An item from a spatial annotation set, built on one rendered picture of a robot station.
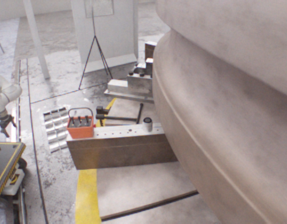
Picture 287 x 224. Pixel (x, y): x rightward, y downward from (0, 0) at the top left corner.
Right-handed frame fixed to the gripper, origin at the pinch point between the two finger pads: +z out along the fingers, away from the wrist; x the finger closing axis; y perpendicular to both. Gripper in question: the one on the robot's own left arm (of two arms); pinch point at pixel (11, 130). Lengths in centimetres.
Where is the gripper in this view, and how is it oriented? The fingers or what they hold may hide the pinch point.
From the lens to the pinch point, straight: 194.9
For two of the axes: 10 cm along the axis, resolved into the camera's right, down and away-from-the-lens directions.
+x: -0.3, -6.0, 8.0
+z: 0.0, 8.0, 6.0
